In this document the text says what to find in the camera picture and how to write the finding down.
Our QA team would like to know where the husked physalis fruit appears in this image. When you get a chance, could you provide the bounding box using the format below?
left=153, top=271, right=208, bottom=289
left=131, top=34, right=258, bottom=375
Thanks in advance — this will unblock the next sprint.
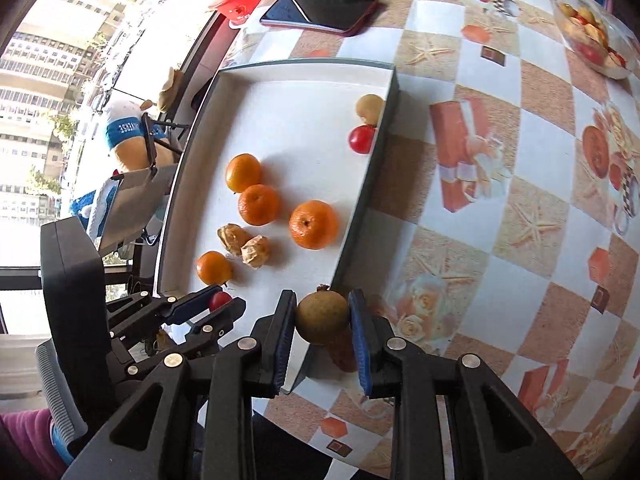
left=241, top=235, right=271, bottom=270
left=216, top=223, right=253, bottom=256

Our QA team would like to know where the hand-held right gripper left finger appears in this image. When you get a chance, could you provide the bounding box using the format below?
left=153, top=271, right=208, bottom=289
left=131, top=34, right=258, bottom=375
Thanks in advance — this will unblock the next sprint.
left=62, top=289, right=297, bottom=480

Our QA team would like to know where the red-cased smartphone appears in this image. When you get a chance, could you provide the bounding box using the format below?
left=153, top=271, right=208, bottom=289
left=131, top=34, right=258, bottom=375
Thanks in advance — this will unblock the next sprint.
left=259, top=0, right=381, bottom=37

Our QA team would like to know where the white and blue plush toy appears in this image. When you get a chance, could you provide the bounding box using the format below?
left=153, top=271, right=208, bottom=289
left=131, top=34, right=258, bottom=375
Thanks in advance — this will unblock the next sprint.
left=102, top=97, right=166, bottom=171

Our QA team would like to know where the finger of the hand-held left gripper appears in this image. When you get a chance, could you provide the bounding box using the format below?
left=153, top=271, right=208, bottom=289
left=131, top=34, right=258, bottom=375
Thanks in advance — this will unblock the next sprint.
left=124, top=297, right=247, bottom=380
left=107, top=285, right=224, bottom=338

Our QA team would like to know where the brown longan fruit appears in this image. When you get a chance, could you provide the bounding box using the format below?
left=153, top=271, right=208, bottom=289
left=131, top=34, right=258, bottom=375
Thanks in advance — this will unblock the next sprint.
left=355, top=94, right=386, bottom=127
left=295, top=285, right=351, bottom=346

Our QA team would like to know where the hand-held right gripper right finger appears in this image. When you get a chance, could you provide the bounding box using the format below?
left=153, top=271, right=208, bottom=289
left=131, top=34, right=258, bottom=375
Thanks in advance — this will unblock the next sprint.
left=348, top=287, right=583, bottom=480

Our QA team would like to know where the small orange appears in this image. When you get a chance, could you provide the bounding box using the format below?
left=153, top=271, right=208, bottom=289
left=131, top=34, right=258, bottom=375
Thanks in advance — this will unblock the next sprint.
left=238, top=184, right=281, bottom=227
left=195, top=251, right=234, bottom=287
left=288, top=200, right=340, bottom=251
left=225, top=153, right=262, bottom=193

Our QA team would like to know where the pink clothing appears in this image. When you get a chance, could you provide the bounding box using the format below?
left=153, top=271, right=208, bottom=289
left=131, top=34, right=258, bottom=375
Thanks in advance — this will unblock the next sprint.
left=0, top=407, right=68, bottom=480

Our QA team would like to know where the clear glass bowl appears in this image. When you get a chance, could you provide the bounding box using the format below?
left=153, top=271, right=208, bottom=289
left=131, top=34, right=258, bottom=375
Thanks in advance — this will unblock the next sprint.
left=551, top=0, right=636, bottom=81

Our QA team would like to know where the white cardboard box tray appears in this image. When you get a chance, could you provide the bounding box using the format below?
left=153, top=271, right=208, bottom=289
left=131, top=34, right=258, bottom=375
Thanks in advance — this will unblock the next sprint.
left=155, top=58, right=399, bottom=396

